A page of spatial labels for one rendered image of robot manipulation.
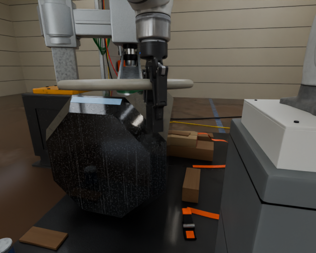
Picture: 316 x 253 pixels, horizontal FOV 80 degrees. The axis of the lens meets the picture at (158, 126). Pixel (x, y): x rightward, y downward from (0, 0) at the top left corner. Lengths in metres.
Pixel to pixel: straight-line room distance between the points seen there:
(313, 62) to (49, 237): 1.43
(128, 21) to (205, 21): 5.18
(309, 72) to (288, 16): 6.24
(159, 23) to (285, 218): 0.49
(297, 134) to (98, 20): 1.86
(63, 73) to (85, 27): 0.47
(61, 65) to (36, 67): 6.55
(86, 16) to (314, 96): 1.85
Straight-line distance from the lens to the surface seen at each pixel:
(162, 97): 0.48
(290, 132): 0.40
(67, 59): 2.07
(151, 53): 0.50
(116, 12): 1.33
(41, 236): 1.45
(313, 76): 0.56
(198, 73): 6.28
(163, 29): 0.51
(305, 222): 0.47
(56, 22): 2.03
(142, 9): 0.52
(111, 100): 1.07
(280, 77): 6.72
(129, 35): 1.30
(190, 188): 1.46
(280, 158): 0.41
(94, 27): 2.03
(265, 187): 0.41
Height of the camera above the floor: 0.98
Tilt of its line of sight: 18 degrees down
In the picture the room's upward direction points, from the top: straight up
